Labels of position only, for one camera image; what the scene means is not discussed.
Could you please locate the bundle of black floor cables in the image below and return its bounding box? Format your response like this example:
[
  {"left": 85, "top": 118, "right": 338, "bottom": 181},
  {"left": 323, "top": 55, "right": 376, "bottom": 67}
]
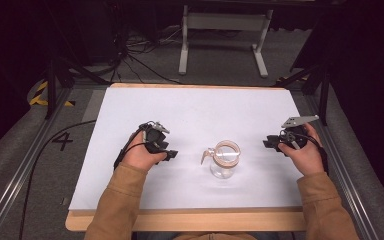
[{"left": 108, "top": 24, "right": 184, "bottom": 85}]

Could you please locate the long black floor cable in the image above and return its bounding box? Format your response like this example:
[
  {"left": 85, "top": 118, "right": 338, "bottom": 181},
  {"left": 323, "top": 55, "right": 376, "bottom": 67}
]
[{"left": 17, "top": 119, "right": 98, "bottom": 240}]

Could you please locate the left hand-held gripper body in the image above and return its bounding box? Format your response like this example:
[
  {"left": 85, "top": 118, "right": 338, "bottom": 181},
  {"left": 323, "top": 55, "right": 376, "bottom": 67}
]
[{"left": 139, "top": 120, "right": 171, "bottom": 155}]

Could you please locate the hand-held gripper black cable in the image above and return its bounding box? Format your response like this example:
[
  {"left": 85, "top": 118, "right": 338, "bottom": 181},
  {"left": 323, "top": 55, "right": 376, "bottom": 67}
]
[
  {"left": 281, "top": 130, "right": 330, "bottom": 175},
  {"left": 112, "top": 126, "right": 154, "bottom": 171}
]

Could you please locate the white metal stand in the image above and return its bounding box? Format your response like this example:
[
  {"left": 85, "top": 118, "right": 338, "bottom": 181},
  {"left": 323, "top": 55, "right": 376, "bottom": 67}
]
[{"left": 178, "top": 4, "right": 275, "bottom": 79}]

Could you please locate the person's left hand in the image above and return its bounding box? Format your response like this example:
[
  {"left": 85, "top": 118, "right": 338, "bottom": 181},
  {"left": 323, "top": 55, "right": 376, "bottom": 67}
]
[{"left": 121, "top": 131, "right": 168, "bottom": 173}]

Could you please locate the white table mat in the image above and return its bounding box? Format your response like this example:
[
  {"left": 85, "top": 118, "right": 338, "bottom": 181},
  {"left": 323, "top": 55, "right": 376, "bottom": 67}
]
[{"left": 68, "top": 86, "right": 304, "bottom": 211}]

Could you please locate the yellow black hazard tape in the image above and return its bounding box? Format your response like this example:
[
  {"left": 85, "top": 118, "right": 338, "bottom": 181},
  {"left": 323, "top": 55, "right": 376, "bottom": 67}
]
[{"left": 28, "top": 80, "right": 77, "bottom": 108}]

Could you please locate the left hand-held gripper black cable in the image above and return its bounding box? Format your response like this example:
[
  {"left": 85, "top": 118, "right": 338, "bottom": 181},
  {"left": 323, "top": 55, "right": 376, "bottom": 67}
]
[{"left": 112, "top": 126, "right": 154, "bottom": 171}]

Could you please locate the person's right hand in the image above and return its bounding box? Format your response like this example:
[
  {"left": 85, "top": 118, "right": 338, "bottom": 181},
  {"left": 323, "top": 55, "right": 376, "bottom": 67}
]
[{"left": 277, "top": 122, "right": 325, "bottom": 177}]

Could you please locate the right hand-held gripper black cable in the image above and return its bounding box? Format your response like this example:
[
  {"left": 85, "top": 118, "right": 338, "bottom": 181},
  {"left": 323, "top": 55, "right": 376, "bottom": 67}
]
[{"left": 281, "top": 130, "right": 330, "bottom": 175}]

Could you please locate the black tripod stand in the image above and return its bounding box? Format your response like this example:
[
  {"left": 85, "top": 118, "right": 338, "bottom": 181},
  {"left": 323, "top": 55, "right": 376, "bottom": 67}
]
[
  {"left": 44, "top": 54, "right": 110, "bottom": 120},
  {"left": 273, "top": 62, "right": 332, "bottom": 127}
]

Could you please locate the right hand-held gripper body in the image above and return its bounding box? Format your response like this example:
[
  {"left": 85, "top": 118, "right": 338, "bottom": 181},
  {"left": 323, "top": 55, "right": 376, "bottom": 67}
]
[{"left": 278, "top": 114, "right": 321, "bottom": 151}]

